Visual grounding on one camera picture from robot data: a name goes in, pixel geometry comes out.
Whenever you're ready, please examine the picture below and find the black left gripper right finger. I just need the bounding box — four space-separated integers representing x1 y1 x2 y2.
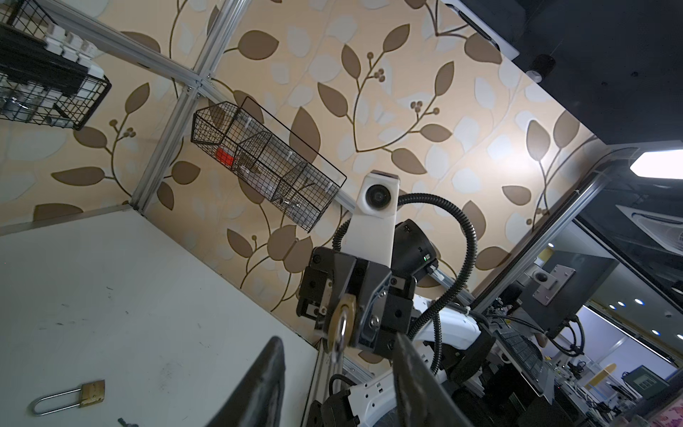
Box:
393 334 472 427

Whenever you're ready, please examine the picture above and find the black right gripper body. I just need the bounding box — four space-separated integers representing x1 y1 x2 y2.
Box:
296 247 416 355

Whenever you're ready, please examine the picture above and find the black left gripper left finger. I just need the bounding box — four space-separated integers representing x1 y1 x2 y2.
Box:
207 336 286 427

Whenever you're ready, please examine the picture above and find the brass padlock with key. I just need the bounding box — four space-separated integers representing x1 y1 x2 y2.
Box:
28 380 106 417

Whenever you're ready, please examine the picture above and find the small brass padlock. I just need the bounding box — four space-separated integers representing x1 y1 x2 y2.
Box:
327 294 357 364

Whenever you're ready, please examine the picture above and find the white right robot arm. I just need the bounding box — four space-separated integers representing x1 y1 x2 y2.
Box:
297 220 494 426

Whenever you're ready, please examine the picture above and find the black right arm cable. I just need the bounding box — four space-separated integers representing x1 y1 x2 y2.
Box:
330 193 478 375

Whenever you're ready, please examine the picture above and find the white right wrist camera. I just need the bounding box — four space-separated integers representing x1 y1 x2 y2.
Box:
341 170 400 267

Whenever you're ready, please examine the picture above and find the aluminium frame profile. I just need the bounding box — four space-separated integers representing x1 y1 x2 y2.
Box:
36 0 609 343

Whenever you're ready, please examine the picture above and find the black wire basket right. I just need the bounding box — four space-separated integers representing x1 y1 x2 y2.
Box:
191 95 347 231

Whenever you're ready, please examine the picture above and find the black wire basket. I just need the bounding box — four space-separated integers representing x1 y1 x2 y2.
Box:
1 1 111 130
191 95 347 231

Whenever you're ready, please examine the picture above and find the black wire basket rear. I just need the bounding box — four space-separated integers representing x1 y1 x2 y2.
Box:
1 1 111 130

